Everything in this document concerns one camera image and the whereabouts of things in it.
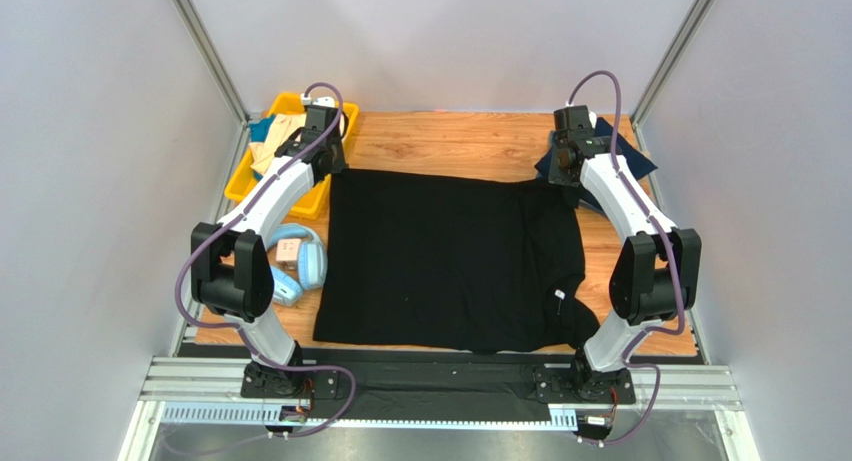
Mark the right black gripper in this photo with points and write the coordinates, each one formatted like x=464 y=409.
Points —
x=574 y=124

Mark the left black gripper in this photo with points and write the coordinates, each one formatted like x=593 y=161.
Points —
x=340 y=161

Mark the black t shirt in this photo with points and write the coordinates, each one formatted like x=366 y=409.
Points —
x=453 y=263

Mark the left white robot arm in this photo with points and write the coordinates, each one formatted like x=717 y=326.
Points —
x=230 y=273

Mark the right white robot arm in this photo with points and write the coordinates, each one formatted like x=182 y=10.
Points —
x=654 y=280

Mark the cream t shirt in tray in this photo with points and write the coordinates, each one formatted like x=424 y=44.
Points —
x=284 y=127

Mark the folded navy t shirt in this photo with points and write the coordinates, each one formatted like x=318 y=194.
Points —
x=639 y=164

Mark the teal t shirt in tray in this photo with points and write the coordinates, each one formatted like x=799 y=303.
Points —
x=259 y=129

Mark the small pink box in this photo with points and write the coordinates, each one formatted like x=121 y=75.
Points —
x=287 y=253

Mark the light blue headphones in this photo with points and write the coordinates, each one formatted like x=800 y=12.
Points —
x=290 y=285

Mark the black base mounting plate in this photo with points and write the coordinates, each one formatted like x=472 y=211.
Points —
x=400 y=385

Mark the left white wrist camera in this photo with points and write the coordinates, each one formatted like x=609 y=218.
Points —
x=323 y=101

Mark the aluminium frame rail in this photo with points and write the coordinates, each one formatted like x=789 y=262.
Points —
x=205 y=233

